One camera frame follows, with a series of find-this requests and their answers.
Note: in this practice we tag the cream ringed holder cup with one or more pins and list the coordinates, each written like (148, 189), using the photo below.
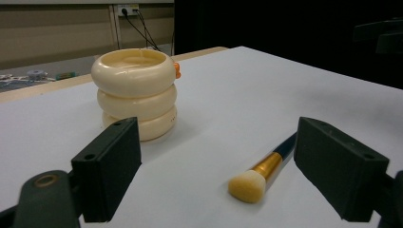
(134, 91)

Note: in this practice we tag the green flat item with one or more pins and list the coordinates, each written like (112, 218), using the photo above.
(65, 75)

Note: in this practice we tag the makeup brush with gold ferrule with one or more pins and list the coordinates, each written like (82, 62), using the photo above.
(261, 175)

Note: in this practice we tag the grey round device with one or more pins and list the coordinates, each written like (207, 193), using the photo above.
(36, 74)

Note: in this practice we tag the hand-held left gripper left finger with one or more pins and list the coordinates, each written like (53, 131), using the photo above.
(104, 171)

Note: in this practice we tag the white wall socket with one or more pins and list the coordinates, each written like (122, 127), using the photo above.
(128, 9)

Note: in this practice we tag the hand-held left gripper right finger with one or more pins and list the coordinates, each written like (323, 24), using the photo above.
(335, 171)

